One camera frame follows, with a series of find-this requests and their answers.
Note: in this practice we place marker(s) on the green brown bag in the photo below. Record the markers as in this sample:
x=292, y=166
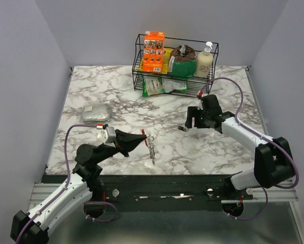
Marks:
x=182, y=62

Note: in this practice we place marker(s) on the silver glitter pouch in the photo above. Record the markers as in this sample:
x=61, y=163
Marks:
x=95, y=113

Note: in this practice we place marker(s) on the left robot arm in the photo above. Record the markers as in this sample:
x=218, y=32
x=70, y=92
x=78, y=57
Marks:
x=36, y=225

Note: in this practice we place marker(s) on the black wire shelf rack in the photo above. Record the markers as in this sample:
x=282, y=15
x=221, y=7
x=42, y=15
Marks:
x=195, y=84

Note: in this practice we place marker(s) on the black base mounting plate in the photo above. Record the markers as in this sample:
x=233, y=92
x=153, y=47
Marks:
x=155, y=193

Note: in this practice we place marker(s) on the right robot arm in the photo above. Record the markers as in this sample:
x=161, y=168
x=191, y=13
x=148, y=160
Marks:
x=272, y=156

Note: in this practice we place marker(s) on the orange product box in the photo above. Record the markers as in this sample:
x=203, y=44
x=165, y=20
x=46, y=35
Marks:
x=153, y=40

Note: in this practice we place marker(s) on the yellow snack bag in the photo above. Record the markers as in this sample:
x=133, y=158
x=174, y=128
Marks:
x=164, y=61

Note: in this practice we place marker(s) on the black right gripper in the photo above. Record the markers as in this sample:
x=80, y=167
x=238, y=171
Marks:
x=192, y=111

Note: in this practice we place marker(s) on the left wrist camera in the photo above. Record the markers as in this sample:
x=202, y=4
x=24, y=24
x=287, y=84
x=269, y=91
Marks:
x=108, y=135

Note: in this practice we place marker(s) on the green white snack bag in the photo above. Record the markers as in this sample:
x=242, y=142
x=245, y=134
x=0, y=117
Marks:
x=155, y=86

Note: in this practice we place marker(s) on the cream lotion pump bottle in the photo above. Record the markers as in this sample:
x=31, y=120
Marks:
x=204, y=61

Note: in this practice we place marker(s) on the steel key organizer red handle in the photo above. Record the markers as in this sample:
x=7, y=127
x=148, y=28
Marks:
x=150, y=145

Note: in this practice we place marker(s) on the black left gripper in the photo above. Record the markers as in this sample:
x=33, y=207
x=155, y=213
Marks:
x=126, y=142

